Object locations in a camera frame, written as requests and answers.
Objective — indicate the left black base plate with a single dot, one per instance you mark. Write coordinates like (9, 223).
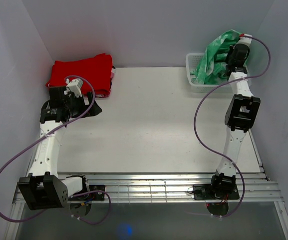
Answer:
(96, 196)

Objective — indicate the white plastic basket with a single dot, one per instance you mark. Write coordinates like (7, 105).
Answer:
(192, 61)

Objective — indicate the aluminium frame rail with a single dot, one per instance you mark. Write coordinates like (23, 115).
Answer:
(157, 165)

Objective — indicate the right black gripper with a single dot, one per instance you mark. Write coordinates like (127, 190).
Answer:
(230, 50)

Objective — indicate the green tie-dye trousers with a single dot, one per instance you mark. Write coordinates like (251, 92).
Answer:
(213, 61)

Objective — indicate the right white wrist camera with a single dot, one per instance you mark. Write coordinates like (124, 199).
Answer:
(245, 39)

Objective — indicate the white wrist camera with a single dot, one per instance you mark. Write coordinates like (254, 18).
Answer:
(245, 39)
(74, 86)

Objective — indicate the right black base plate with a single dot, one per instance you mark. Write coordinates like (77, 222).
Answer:
(207, 192)

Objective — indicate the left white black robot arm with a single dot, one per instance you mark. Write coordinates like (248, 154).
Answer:
(42, 188)

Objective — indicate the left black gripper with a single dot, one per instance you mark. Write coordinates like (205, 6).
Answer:
(88, 110)

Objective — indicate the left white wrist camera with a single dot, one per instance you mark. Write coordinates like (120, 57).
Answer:
(74, 86)

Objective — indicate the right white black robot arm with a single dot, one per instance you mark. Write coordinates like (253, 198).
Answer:
(239, 118)

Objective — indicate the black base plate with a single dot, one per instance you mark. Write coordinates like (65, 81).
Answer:
(96, 196)
(207, 192)

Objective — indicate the folded red trousers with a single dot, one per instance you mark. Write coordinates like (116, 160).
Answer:
(96, 70)

